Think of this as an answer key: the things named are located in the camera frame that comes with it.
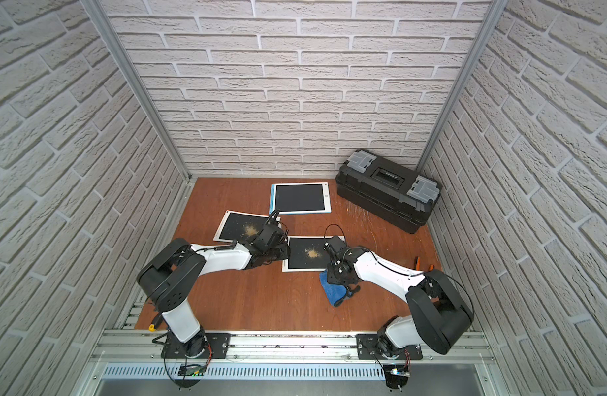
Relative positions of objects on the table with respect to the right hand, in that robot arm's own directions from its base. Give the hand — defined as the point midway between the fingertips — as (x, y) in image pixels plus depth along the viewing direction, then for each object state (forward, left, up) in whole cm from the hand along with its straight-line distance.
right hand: (338, 277), depth 87 cm
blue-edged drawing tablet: (+38, +13, +1) cm, 40 cm away
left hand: (+12, +16, +1) cm, 21 cm away
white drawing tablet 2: (+11, +11, -1) cm, 15 cm away
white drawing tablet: (+24, +39, +1) cm, 46 cm away
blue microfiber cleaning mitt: (-6, +2, +2) cm, 7 cm away
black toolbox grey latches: (+27, -22, +15) cm, 38 cm away
